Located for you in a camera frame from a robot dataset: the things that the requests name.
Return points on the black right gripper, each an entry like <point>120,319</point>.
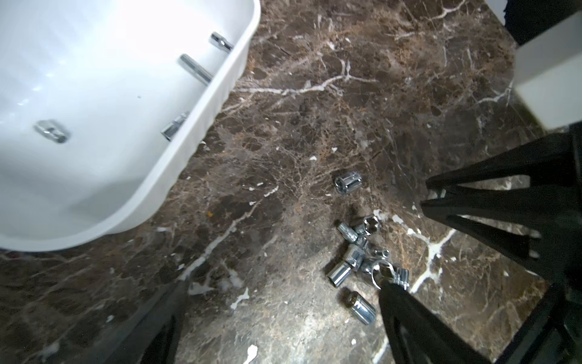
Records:
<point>526,204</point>

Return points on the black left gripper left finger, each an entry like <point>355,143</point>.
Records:
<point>151,335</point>

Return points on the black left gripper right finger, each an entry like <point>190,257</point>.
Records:
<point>418,336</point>

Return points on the small chrome socket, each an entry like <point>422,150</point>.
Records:
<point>52,130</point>

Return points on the white plastic storage box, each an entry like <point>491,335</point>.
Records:
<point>109,72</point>

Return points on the long chrome socket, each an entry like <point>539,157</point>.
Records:
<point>195,69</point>

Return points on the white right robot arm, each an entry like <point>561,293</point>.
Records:
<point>547,76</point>

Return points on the chrome socket in pile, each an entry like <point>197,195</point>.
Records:
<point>351,261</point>
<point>360,308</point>
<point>367,225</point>

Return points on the chrome socket on table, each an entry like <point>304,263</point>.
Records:
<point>348,182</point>

